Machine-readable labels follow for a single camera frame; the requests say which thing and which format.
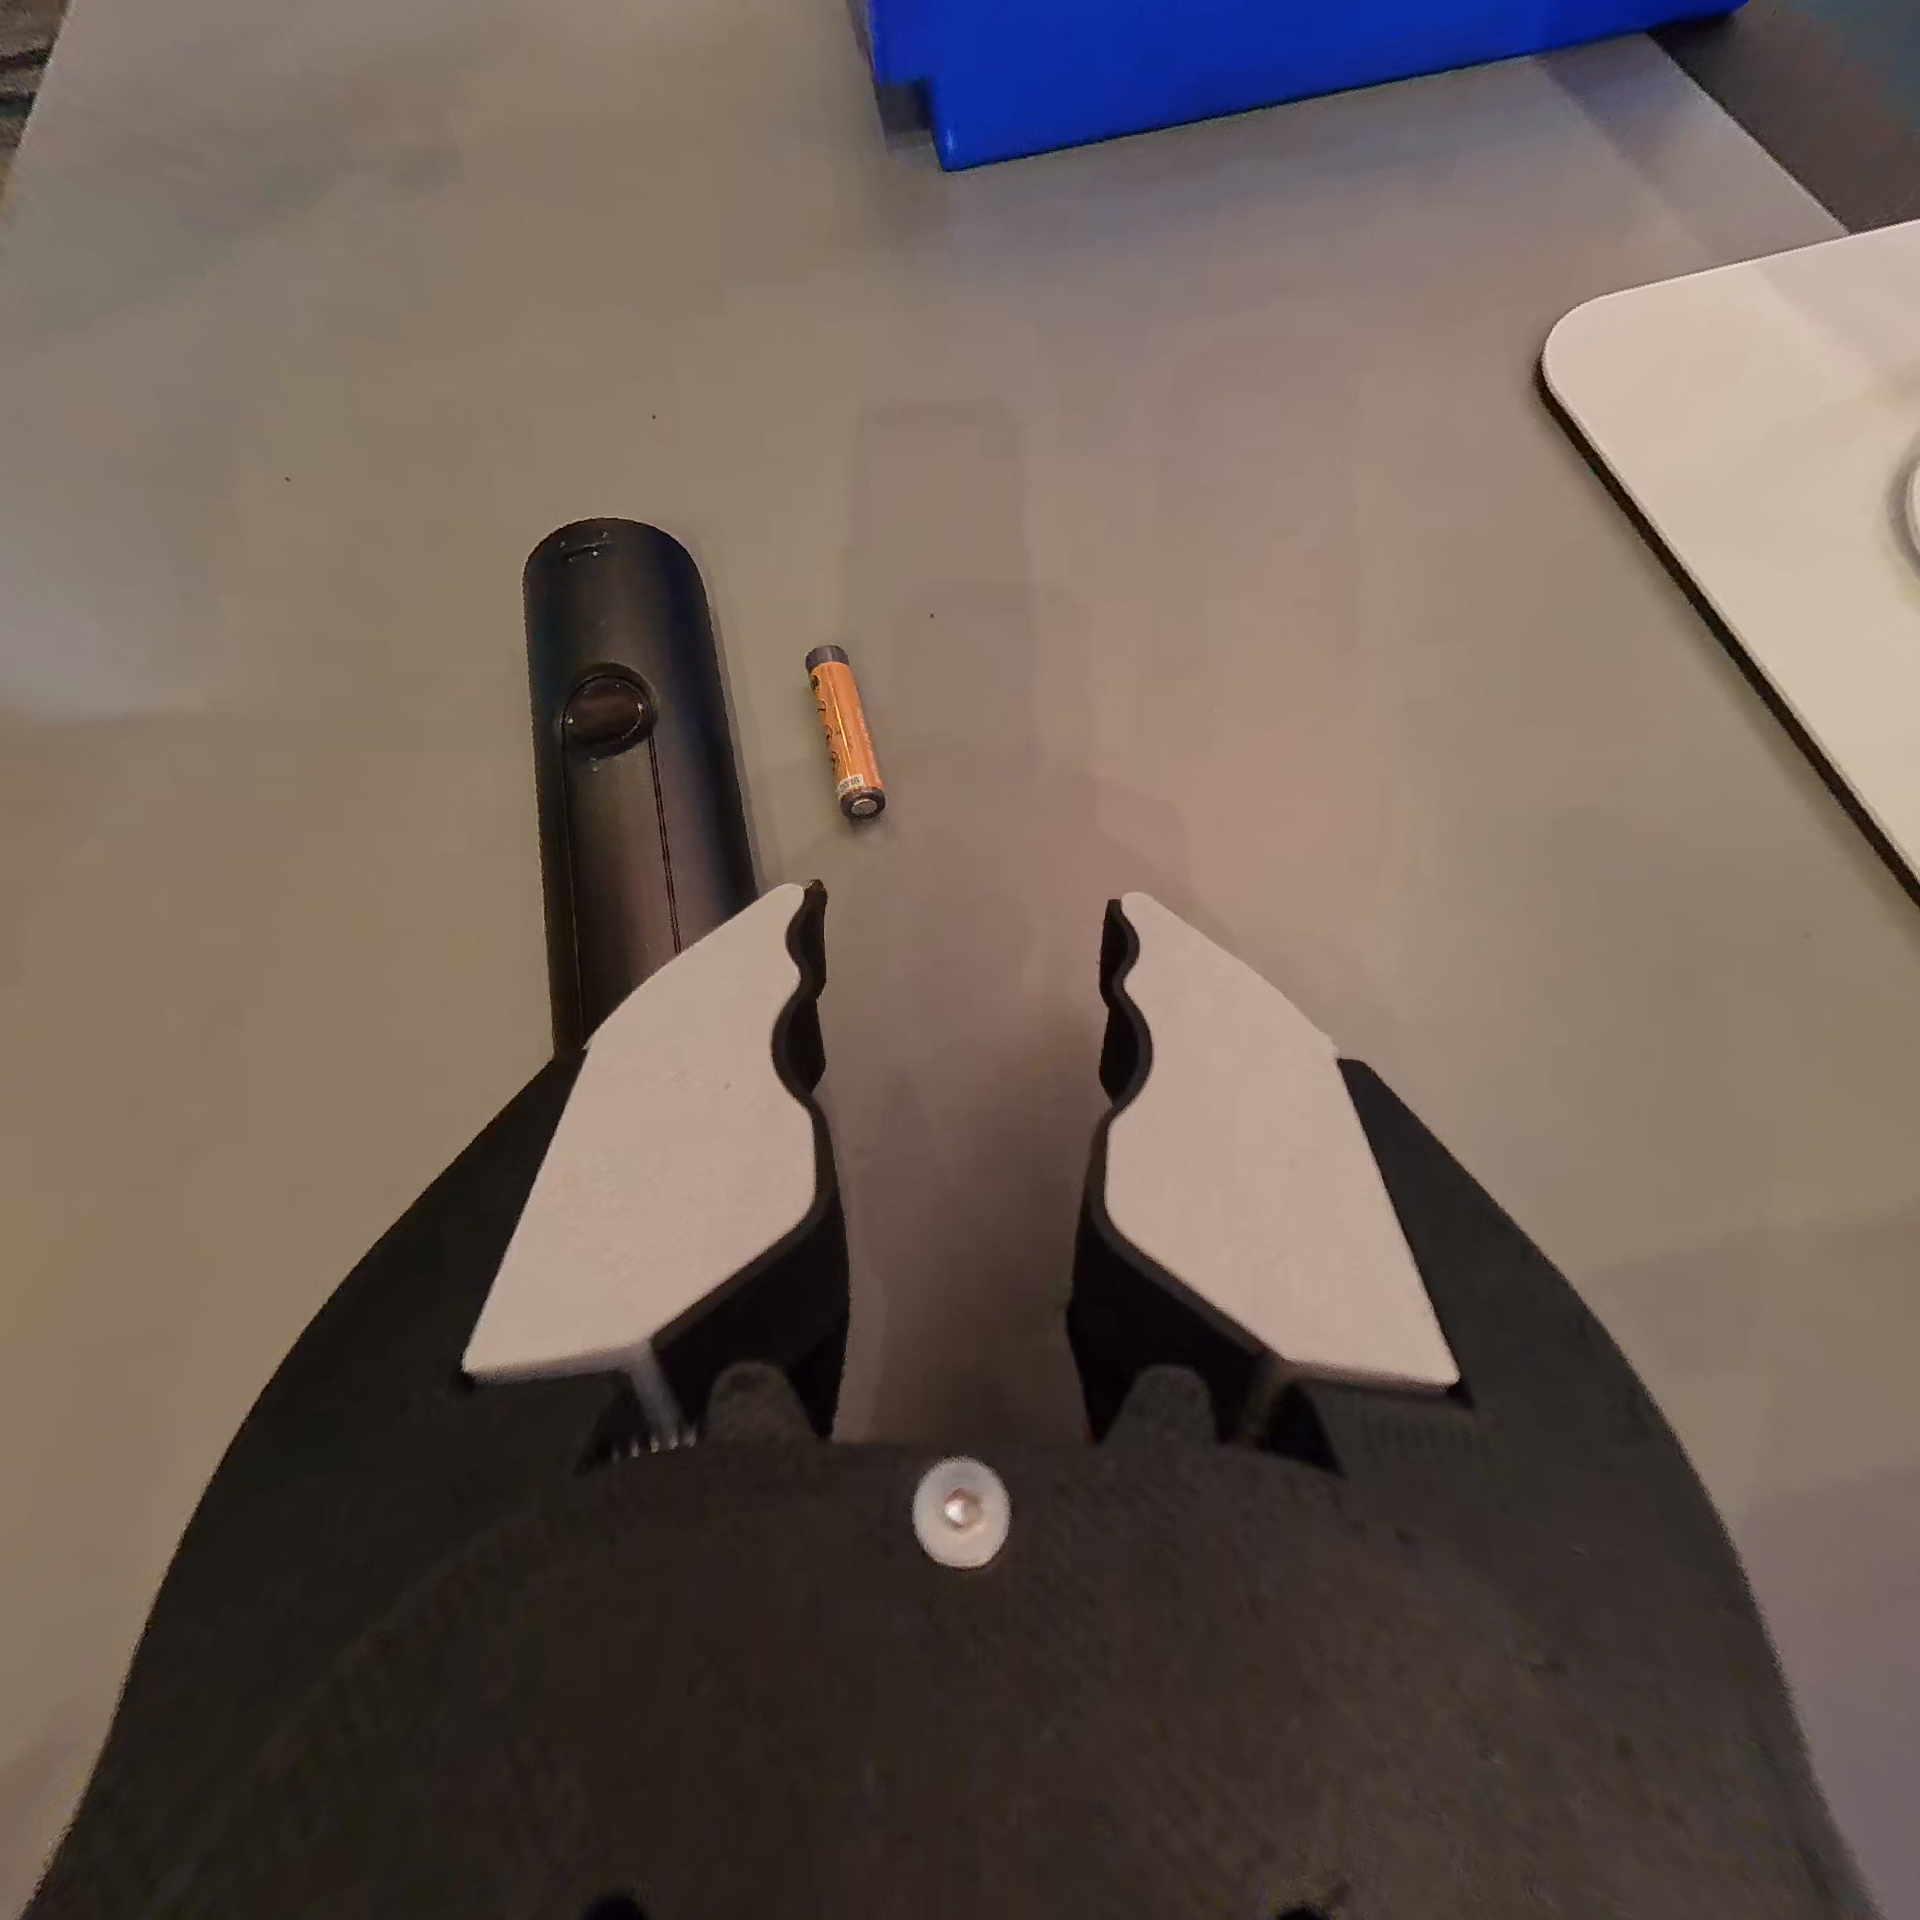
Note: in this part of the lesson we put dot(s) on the orange AAA battery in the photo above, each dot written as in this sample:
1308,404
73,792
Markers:
845,735

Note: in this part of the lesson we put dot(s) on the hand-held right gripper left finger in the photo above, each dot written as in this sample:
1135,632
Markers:
660,1187

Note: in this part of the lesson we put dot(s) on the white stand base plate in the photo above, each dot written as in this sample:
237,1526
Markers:
1754,452

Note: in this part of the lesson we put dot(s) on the blue plastic bin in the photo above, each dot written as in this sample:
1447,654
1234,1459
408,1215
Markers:
1201,77

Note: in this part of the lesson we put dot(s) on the grey desk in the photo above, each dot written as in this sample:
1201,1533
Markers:
1201,525

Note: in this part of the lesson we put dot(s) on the black remote control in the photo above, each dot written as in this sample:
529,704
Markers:
632,796

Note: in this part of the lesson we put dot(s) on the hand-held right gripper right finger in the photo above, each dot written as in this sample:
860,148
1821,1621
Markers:
1269,1187

